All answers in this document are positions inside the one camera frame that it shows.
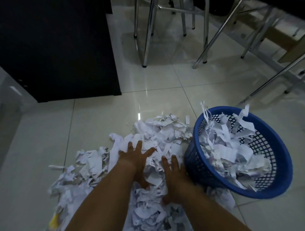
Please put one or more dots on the person's right hand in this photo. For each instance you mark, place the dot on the person's right hand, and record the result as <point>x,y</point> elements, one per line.
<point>176,183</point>

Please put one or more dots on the person's left hand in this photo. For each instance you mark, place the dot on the person's left hand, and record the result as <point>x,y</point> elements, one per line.
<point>135,161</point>

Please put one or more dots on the blue plastic mesh wastebasket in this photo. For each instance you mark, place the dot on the blue plastic mesh wastebasket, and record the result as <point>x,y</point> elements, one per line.
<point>195,166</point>

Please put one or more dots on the pile of shredded white paper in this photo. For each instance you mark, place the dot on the pile of shredded white paper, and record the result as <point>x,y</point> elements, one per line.
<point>155,135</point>

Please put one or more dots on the yellow paper scrap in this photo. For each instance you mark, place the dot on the yellow paper scrap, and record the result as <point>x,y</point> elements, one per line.
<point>55,219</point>

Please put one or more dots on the person's left forearm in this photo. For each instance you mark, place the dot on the person's left forearm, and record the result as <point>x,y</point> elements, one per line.
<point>102,204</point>

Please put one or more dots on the person's right forearm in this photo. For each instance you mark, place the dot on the person's right forearm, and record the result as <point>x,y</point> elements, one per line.
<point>205,214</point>

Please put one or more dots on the white tiled floor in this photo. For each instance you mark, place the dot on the white tiled floor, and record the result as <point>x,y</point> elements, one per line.
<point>166,78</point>

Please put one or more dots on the red chrome chair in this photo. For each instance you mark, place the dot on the red chrome chair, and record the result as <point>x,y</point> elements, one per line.
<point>149,35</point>

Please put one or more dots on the black table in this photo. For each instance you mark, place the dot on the black table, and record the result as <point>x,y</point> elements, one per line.
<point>59,47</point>

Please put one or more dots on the black chrome chair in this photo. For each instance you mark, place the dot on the black chrome chair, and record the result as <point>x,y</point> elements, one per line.
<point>216,34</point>

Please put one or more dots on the black hanging bag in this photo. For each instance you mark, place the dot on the black hanging bag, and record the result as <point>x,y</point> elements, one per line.
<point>221,6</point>

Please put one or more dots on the brown wooden board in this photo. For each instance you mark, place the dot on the brown wooden board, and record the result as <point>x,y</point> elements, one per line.
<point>286,40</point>

